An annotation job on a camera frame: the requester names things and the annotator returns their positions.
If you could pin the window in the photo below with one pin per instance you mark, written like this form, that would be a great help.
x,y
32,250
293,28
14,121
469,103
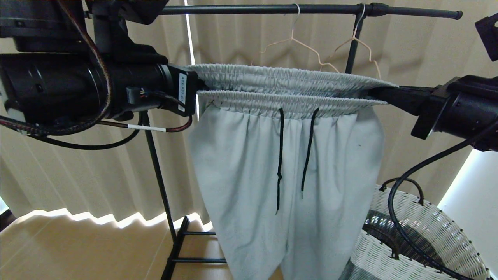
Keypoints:
x,y
474,202

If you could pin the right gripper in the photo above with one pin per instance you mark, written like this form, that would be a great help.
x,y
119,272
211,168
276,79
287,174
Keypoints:
x,y
463,105

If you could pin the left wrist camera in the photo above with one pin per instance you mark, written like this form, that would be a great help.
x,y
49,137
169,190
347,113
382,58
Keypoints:
x,y
128,9

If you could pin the black clothes rack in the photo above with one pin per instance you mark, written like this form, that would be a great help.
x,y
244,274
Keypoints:
x,y
272,9

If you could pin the white laundry basket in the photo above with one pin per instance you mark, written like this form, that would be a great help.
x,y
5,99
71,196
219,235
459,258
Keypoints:
x,y
428,217

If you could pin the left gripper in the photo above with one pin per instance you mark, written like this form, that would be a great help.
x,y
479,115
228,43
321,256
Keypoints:
x,y
58,85

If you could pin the pale grey shorts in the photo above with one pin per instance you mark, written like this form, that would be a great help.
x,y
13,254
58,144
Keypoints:
x,y
241,163

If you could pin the pink clothes hanger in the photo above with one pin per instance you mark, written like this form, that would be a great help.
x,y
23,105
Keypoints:
x,y
305,46
362,44

